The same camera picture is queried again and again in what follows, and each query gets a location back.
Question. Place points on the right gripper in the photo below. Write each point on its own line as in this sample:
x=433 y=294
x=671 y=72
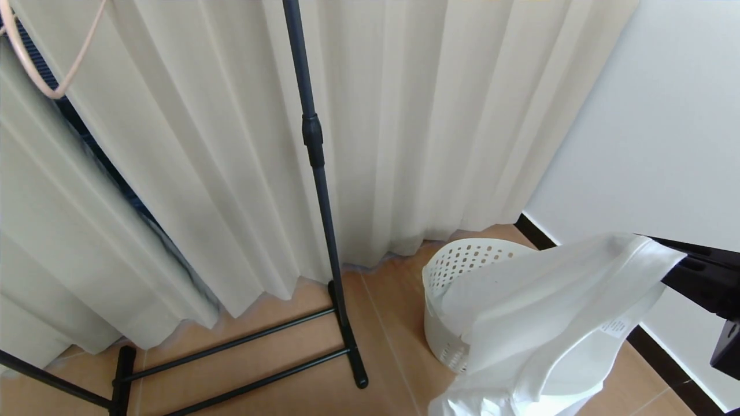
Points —
x=729 y=352

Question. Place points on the white printed t-shirt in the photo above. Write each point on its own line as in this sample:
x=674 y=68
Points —
x=549 y=312

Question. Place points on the pink clothes hanger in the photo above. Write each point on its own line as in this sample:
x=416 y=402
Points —
x=51 y=95

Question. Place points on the white laundry basket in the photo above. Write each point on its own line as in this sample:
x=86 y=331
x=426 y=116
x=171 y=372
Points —
x=442 y=346

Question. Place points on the black clothes rack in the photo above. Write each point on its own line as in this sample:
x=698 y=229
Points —
x=315 y=144

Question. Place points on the white curtain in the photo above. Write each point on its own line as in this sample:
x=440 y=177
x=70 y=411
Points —
x=404 y=115
x=58 y=231

